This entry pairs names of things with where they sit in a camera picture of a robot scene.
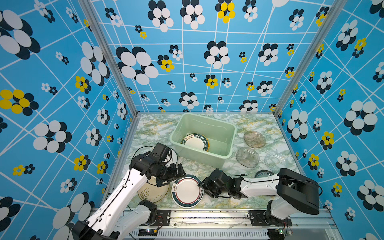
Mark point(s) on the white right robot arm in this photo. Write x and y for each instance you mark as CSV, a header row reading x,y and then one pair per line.
x,y
295,193

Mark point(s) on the clear colourless glass plate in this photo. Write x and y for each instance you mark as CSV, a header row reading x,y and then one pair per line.
x,y
275,161

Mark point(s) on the aluminium corner post right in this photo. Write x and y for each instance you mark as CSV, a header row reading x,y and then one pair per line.
x,y
323,31

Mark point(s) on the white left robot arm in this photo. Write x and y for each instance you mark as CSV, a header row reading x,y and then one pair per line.
x,y
117,198

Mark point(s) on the aluminium corner post left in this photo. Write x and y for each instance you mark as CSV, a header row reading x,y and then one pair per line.
x,y
107,52

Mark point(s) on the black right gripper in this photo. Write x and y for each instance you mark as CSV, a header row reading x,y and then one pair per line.
x,y
206,183

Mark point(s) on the blue patterned plate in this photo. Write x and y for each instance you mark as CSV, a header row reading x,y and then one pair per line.
x,y
263,174

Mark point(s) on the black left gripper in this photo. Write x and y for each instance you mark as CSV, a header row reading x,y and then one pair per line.
x,y
175,174

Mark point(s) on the aluminium corner post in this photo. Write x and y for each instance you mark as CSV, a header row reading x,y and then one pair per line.
x,y
323,31
107,52

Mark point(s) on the white black-rimmed flower plate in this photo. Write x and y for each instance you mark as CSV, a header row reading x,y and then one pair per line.
x,y
172,157

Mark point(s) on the grey clear glass plate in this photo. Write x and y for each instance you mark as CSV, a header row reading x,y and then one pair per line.
x,y
247,157

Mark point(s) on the large white green-rimmed plate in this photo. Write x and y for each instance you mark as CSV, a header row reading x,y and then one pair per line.
x,y
186,192

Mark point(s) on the mint green plastic bin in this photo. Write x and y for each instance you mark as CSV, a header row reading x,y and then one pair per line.
x,y
220,134

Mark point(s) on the small white green-rimmed plate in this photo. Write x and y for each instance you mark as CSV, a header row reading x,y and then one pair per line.
x,y
195,141

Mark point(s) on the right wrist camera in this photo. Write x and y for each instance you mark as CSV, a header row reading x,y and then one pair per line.
x,y
219,177

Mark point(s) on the brownish clear glass plate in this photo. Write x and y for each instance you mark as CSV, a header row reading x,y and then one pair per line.
x,y
254,139

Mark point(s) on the beige bamboo print plate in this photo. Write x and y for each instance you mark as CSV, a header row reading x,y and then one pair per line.
x,y
151,192

